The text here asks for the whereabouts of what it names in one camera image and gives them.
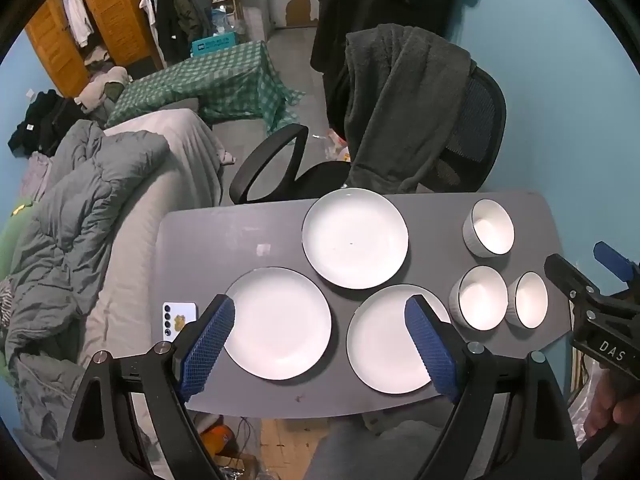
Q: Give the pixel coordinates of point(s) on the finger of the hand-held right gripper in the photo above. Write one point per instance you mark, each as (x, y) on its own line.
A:
(570, 277)
(612, 257)

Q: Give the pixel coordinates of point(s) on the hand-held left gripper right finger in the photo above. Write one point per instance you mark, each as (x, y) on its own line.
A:
(430, 345)

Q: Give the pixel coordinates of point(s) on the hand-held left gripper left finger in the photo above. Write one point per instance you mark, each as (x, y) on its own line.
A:
(207, 345)

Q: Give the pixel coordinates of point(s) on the white bowl with black rim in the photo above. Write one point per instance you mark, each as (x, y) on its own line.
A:
(492, 227)
(530, 300)
(480, 297)

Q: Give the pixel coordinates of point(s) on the stack of white plates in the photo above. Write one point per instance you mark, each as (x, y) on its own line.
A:
(380, 340)

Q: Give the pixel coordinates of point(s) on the white plate with black rim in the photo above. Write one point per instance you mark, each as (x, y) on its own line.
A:
(355, 237)
(280, 320)

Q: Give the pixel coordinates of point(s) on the person's right hand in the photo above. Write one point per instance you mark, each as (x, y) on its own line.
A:
(602, 402)

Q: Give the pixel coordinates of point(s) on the white smartphone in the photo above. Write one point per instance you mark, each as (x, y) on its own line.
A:
(172, 320)

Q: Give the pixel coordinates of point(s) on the clear plastic bag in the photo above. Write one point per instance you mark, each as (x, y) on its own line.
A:
(582, 410)

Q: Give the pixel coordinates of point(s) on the orange bag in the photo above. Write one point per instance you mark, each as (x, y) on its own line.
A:
(217, 437)

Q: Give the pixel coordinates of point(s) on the grey bed mattress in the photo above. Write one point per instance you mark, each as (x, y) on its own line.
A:
(135, 260)

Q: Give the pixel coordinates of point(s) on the person's grey trouser leg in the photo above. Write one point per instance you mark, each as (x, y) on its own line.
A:
(370, 445)

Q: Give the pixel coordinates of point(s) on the black mesh office chair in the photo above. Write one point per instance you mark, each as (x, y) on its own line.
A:
(480, 125)

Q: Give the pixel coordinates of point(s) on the grey quilted duvet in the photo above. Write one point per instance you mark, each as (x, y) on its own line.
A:
(75, 220)

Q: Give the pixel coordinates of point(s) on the light grey blanket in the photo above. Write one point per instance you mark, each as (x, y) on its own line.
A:
(185, 145)

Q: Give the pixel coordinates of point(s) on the green cloth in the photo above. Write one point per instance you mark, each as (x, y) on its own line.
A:
(15, 245)

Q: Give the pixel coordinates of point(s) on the crumpled floor plastic bag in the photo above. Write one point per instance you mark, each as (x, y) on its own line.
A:
(336, 145)

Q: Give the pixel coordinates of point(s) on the lilac cloth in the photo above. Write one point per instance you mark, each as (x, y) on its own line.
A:
(35, 175)

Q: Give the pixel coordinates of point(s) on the grey fleece robe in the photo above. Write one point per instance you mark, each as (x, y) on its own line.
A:
(395, 100)

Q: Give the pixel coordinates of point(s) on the green checked tablecloth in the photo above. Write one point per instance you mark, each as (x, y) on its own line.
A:
(215, 80)

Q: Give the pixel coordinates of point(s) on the beige clothes pile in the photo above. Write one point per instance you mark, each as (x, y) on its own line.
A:
(102, 87)

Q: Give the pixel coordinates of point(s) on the black clothes pile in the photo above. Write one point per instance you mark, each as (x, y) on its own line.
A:
(42, 120)

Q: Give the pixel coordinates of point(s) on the teal plastic crate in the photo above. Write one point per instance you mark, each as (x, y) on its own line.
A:
(215, 44)

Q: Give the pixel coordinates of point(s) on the black hanging jacket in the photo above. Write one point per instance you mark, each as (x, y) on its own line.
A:
(167, 20)

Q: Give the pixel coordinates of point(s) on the olive hanging jacket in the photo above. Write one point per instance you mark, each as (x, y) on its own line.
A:
(192, 5)

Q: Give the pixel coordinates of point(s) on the orange wooden wardrobe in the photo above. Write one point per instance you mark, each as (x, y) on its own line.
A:
(120, 10)

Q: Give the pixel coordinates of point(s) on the white hanging shirt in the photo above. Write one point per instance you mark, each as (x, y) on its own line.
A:
(77, 10)

